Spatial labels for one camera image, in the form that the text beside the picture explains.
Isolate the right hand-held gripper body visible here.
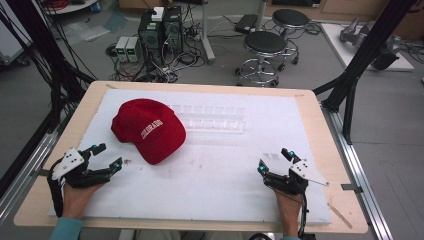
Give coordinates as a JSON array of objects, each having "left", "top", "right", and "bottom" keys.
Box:
[{"left": 261, "top": 158, "right": 330, "bottom": 196}]

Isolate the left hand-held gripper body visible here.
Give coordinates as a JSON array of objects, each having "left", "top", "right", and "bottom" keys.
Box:
[{"left": 46, "top": 147, "right": 112, "bottom": 190}]

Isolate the red baseball cap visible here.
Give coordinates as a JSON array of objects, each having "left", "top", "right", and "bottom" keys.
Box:
[{"left": 110, "top": 97, "right": 188, "bottom": 166}]

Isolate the clear plastic rack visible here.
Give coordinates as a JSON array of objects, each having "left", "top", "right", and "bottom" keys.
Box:
[{"left": 168, "top": 103, "right": 248, "bottom": 135}]

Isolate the person's left hand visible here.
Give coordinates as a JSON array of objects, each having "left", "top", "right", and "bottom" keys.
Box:
[{"left": 61, "top": 181, "right": 107, "bottom": 220}]

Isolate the person's right hand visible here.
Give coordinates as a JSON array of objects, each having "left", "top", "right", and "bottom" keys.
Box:
[{"left": 272, "top": 187, "right": 304, "bottom": 231}]

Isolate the white foam mat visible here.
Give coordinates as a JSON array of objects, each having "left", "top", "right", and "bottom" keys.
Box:
[{"left": 48, "top": 87, "right": 333, "bottom": 225}]

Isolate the black round stool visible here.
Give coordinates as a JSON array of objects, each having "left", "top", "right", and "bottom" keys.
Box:
[
  {"left": 234, "top": 30, "right": 288, "bottom": 88},
  {"left": 271, "top": 8, "right": 311, "bottom": 72}
]

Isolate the grey power supply unit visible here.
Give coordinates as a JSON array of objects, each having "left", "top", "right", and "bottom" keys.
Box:
[
  {"left": 114, "top": 35, "right": 130, "bottom": 63},
  {"left": 125, "top": 36, "right": 143, "bottom": 64}
]

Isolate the black computer tower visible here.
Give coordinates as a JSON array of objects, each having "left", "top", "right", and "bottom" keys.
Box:
[
  {"left": 162, "top": 5, "right": 185, "bottom": 56},
  {"left": 137, "top": 9, "right": 166, "bottom": 66}
]

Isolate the white board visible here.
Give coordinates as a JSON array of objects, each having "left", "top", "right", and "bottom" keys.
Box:
[{"left": 320, "top": 22, "right": 416, "bottom": 72}]

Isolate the black flat device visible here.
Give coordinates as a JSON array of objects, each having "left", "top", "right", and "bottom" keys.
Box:
[{"left": 233, "top": 13, "right": 259, "bottom": 34}]

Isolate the white box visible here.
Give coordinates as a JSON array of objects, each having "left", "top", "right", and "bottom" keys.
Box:
[{"left": 151, "top": 6, "right": 166, "bottom": 23}]

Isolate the black strap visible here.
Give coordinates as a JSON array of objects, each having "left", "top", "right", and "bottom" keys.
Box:
[{"left": 46, "top": 173, "right": 66, "bottom": 219}]

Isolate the tangle of floor cables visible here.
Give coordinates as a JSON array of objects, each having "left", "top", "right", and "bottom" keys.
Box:
[{"left": 105, "top": 43, "right": 208, "bottom": 84}]

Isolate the black metal frame stand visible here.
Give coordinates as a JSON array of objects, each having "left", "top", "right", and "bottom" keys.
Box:
[
  {"left": 312, "top": 0, "right": 420, "bottom": 146},
  {"left": 0, "top": 0, "right": 98, "bottom": 198}
]

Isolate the grey metal post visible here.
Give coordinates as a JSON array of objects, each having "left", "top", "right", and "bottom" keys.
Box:
[{"left": 198, "top": 0, "right": 216, "bottom": 65}]

